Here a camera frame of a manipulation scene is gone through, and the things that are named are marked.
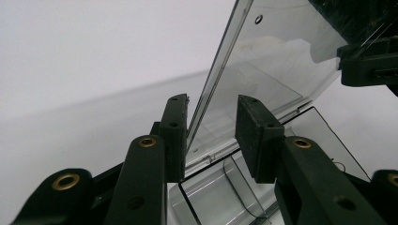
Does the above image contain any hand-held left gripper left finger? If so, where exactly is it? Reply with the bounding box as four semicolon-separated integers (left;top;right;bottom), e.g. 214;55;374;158
151;93;189;184

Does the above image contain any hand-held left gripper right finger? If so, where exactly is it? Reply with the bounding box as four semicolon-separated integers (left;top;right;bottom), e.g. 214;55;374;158
235;95;286;185

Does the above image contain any clear plastic compartment box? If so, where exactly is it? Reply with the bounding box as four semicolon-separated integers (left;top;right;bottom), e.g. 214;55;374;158
168;0;372;225

